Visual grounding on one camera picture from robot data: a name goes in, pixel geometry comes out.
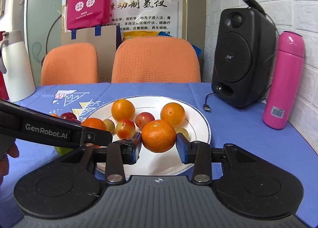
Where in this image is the blue printed tablecloth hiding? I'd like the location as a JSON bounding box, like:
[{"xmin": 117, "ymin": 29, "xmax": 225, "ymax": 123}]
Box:
[{"xmin": 0, "ymin": 82, "xmax": 318, "ymax": 218}]

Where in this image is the small tan fruit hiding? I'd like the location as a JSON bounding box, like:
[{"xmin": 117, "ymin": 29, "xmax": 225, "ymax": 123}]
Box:
[
  {"xmin": 103, "ymin": 119, "xmax": 115, "ymax": 134},
  {"xmin": 175, "ymin": 127, "xmax": 189, "ymax": 139}
]

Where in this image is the person's left hand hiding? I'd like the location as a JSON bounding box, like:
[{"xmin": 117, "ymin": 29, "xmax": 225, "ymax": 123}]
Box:
[{"xmin": 0, "ymin": 142, "xmax": 20, "ymax": 186}]

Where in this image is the small red apple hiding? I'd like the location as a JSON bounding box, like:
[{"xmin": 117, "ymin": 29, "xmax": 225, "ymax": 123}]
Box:
[{"xmin": 135, "ymin": 112, "xmax": 156, "ymax": 129}]

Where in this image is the brown paper bag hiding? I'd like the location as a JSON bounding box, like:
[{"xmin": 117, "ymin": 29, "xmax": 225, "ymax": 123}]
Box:
[{"xmin": 61, "ymin": 25, "xmax": 122, "ymax": 82}]

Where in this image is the white plate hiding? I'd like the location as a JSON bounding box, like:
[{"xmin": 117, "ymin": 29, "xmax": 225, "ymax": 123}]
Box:
[{"xmin": 79, "ymin": 96, "xmax": 211, "ymax": 175}]

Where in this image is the large orange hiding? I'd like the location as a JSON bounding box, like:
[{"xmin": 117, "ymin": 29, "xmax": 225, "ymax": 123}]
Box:
[
  {"xmin": 111, "ymin": 99, "xmax": 136, "ymax": 121},
  {"xmin": 160, "ymin": 102, "xmax": 186, "ymax": 128}
]

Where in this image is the black speaker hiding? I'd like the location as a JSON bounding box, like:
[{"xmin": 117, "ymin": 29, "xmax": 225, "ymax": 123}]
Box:
[{"xmin": 211, "ymin": 8, "xmax": 277, "ymax": 109}]

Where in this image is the orange chair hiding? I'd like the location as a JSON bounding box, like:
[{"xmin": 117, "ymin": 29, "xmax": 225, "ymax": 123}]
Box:
[
  {"xmin": 111, "ymin": 36, "xmax": 201, "ymax": 83},
  {"xmin": 40, "ymin": 42, "xmax": 99, "ymax": 86}
]

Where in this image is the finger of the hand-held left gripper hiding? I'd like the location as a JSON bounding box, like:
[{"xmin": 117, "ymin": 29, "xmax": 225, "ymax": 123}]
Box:
[{"xmin": 81, "ymin": 128, "xmax": 113, "ymax": 148}]

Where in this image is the dark red plum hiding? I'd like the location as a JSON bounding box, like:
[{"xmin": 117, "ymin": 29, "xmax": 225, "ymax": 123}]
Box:
[{"xmin": 60, "ymin": 112, "xmax": 78, "ymax": 121}]

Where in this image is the white thermos jug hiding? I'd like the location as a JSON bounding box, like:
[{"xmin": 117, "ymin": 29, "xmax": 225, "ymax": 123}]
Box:
[{"xmin": 0, "ymin": 30, "xmax": 36, "ymax": 102}]

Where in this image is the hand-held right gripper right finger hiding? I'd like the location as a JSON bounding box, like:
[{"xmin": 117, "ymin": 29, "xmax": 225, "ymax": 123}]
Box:
[{"xmin": 176, "ymin": 132, "xmax": 259, "ymax": 185}]

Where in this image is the pink bottle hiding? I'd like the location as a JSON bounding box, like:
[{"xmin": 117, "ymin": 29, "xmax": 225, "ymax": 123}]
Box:
[{"xmin": 263, "ymin": 31, "xmax": 305, "ymax": 130}]

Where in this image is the green apple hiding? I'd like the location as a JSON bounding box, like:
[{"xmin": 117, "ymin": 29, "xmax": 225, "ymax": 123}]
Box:
[{"xmin": 55, "ymin": 147, "xmax": 75, "ymax": 156}]

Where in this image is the red thermos jug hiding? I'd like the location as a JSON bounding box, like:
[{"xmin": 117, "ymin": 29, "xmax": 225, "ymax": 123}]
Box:
[{"xmin": 0, "ymin": 30, "xmax": 9, "ymax": 100}]

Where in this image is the red yellow plum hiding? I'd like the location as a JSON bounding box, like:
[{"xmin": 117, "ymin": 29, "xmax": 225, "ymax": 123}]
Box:
[{"xmin": 115, "ymin": 118, "xmax": 136, "ymax": 139}]

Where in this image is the white wall poster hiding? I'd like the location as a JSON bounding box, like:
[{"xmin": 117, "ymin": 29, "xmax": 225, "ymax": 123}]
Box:
[{"xmin": 109, "ymin": 0, "xmax": 187, "ymax": 40}]

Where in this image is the black usb cable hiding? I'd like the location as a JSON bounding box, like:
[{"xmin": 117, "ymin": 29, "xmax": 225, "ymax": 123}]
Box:
[{"xmin": 203, "ymin": 91, "xmax": 216, "ymax": 113}]

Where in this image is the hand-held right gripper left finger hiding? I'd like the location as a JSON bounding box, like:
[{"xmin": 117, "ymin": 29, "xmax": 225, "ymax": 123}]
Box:
[{"xmin": 58, "ymin": 132, "xmax": 143, "ymax": 185}]

